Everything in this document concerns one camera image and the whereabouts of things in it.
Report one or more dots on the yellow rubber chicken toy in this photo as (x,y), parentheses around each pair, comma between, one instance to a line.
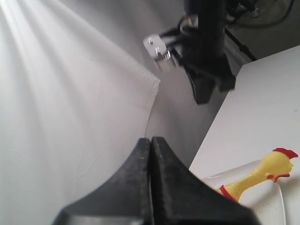
(273,166)

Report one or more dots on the grey backdrop cloth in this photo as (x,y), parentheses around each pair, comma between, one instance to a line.
(77,90)

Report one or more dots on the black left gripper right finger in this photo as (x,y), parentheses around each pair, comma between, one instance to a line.
(180,198)

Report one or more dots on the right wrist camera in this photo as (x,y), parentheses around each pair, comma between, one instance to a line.
(155,47)

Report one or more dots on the white square plate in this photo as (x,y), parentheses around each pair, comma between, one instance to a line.
(273,203)

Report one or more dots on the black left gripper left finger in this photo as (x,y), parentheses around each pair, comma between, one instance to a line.
(124,199)

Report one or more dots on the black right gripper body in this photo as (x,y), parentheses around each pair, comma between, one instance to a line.
(198,44)

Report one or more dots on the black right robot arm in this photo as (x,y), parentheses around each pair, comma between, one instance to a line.
(209,9)

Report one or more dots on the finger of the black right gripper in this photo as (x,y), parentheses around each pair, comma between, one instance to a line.
(226,81)
(202,87)

